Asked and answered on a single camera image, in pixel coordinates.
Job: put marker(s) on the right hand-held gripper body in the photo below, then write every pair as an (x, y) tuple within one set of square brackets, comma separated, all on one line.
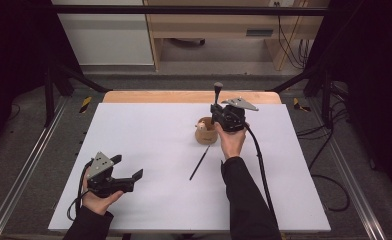
[(232, 118)]

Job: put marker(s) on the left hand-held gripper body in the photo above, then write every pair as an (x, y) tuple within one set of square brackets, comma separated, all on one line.
[(100, 181)]

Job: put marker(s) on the black makeup brush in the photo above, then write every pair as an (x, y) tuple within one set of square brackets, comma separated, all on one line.
[(217, 95)]

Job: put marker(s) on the wooden brush holder cup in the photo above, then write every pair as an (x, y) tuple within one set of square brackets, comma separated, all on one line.
[(204, 136)]

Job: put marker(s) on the person's left hand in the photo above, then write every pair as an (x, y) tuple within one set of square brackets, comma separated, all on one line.
[(97, 203)]

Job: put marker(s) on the person's right hand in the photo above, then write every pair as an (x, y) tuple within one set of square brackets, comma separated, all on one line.
[(232, 143)]

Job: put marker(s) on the white board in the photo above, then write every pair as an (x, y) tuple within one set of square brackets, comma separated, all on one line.
[(170, 206)]

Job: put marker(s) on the wooden table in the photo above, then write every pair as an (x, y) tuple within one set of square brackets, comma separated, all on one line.
[(170, 96)]

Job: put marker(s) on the thin black brush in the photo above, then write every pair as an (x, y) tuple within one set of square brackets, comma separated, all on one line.
[(199, 163)]

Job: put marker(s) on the yellow black floor tape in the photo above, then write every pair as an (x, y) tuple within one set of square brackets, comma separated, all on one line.
[(85, 104), (299, 105)]

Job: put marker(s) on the light wooden desk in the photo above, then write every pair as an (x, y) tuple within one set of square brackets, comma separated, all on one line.
[(217, 25)]

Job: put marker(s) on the white cabinet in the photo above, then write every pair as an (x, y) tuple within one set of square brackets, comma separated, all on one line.
[(110, 40)]

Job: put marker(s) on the black curtain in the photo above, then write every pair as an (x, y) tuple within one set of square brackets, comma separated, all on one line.
[(374, 83), (14, 50)]

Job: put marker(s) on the aluminium floor rail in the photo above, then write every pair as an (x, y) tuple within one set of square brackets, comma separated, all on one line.
[(20, 180), (354, 186)]

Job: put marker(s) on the black metal frame strut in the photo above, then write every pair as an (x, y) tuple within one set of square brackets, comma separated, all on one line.
[(325, 100), (49, 100)]

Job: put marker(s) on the black metal frame bar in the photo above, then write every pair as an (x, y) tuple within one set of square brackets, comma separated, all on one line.
[(184, 10)]

